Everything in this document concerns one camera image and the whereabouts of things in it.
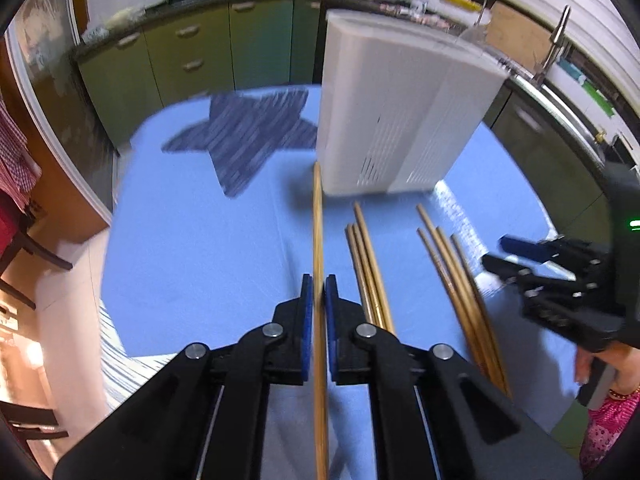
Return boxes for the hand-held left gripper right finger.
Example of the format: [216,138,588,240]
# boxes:
[324,274,583,480]

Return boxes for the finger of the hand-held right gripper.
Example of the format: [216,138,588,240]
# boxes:
[481,254,626,353]
[499,234,608,282]

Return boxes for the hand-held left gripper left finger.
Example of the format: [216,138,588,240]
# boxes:
[52,272,321,480]

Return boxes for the group of wooden chopsticks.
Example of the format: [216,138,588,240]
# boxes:
[345,202,513,401]

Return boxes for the single light bamboo chopstick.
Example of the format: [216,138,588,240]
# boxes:
[311,162,331,480]

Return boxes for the white plastic utensil holder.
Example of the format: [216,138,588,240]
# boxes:
[316,9,511,196]

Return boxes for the person's right forearm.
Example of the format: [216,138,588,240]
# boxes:
[579,392,640,477]

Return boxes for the person's right hand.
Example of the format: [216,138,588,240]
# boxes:
[574,342,640,395]

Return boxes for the star-shaped striped blue mat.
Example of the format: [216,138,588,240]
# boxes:
[161,87,321,200]

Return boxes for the tall steel faucet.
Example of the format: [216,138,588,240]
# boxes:
[532,5,573,83]

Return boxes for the wooden cutting board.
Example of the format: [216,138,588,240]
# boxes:
[482,0,558,68]

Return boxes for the dark wooden chair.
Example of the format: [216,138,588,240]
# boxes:
[0,195,73,311]

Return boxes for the green base cabinets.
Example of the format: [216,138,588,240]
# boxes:
[75,0,616,256]

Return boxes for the red checked cloth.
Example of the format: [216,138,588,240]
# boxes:
[0,95,41,211]

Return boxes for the silver refrigerator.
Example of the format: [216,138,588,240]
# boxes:
[5,0,118,226]

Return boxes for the white plastic bag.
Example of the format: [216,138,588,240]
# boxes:
[82,7,146,43]

